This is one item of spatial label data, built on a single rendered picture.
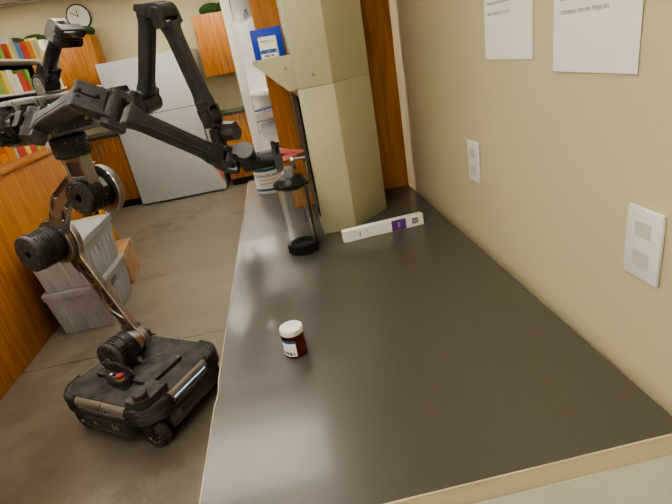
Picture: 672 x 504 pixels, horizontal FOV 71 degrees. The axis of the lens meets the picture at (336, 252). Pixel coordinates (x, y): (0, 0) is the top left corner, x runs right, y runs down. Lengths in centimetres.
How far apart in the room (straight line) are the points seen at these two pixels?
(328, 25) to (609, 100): 88
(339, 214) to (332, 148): 22
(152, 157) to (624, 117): 616
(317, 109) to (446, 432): 103
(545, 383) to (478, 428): 15
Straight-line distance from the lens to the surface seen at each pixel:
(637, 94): 82
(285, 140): 187
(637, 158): 83
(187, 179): 662
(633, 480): 87
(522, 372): 90
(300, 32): 148
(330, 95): 149
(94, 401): 247
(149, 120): 151
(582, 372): 92
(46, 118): 167
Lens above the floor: 150
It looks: 23 degrees down
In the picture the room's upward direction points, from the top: 10 degrees counter-clockwise
